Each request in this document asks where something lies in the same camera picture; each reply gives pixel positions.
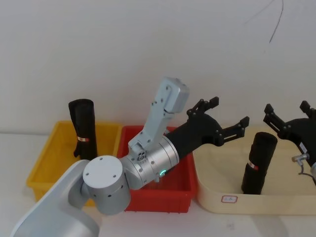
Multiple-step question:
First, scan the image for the black rolled cloth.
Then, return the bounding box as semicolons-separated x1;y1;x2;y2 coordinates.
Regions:
68;99;98;160
240;132;278;195

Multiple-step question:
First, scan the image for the yellow plastic bin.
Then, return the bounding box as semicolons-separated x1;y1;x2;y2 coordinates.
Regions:
26;120;123;207

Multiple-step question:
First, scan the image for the cream oval tray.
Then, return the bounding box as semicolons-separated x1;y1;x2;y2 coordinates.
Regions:
192;124;316;215

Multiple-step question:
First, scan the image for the thin cable with silver plug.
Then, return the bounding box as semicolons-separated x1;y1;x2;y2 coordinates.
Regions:
292;153;316;186

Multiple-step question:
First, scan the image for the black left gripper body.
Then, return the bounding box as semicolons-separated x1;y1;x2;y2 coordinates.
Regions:
164;114;225;164

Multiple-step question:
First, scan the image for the red plastic bin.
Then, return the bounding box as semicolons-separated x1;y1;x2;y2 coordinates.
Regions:
116;125;198;213

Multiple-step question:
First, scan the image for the small white label sticker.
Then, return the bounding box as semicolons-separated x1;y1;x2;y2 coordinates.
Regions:
221;195;239;204

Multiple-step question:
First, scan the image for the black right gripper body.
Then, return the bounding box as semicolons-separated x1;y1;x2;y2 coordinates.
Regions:
276;116;316;168

